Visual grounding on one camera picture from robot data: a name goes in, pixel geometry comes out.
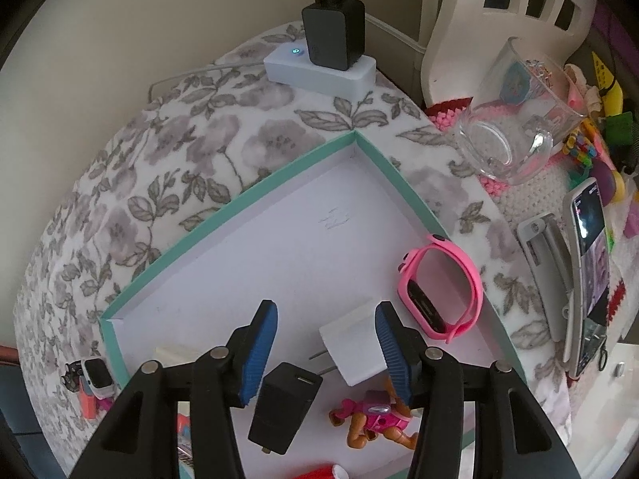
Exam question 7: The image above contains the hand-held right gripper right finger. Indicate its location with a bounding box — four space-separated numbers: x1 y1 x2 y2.
374 301 582 479

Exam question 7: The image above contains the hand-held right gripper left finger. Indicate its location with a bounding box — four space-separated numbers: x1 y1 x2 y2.
67 299 279 479

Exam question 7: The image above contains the white plug charger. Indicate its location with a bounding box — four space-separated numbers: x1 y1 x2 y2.
308 309 390 387

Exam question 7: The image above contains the black plug charger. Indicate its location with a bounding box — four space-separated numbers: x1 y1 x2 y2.
248 362 324 456

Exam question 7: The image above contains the pink orange dog figurine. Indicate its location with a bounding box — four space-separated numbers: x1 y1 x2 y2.
328 376 425 452

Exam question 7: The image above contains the orange blue toy box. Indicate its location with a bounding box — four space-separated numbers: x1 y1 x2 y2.
176 402 194 479
77 389 101 420

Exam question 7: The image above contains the pink smartwatch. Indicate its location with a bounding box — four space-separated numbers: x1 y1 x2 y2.
397 234 484 344

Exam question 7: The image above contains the teal rimmed white tray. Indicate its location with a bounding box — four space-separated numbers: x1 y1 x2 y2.
98 129 527 479

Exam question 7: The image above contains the red white tube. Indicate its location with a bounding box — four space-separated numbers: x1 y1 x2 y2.
294 463 350 479

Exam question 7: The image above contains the white smartwatch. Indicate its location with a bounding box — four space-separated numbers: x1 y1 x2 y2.
80 356 108 400

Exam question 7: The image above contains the silver phone stand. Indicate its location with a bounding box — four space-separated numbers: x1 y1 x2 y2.
516 212 575 342

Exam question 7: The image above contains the black toy car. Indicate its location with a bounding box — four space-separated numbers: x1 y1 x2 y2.
61 359 85 387

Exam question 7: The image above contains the floral blanket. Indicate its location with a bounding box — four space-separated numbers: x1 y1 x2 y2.
12 20 575 479

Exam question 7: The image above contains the smartphone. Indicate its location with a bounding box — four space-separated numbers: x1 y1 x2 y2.
563 177 612 379

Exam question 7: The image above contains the clear glass cup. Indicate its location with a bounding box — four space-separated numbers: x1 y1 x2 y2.
453 36 587 188

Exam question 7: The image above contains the purple yellow toy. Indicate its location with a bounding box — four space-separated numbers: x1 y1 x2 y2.
596 162 627 205

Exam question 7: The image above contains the white power strip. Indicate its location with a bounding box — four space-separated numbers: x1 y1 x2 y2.
263 46 377 98

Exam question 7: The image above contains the green block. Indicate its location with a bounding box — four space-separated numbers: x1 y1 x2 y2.
601 112 635 148

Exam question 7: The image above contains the white chair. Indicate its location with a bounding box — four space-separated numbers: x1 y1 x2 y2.
419 0 597 111

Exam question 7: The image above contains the black power adapter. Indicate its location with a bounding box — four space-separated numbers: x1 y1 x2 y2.
302 0 366 71

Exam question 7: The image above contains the small beige doll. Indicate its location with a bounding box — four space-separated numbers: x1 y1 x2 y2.
564 62 600 111

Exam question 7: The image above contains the yellow banana toy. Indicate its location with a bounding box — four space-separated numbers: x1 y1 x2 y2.
591 50 625 118

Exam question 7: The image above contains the colourful bead string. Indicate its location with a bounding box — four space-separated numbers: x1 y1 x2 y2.
562 127 602 168

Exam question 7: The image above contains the thin white cable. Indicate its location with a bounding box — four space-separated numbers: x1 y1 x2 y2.
364 14 427 51

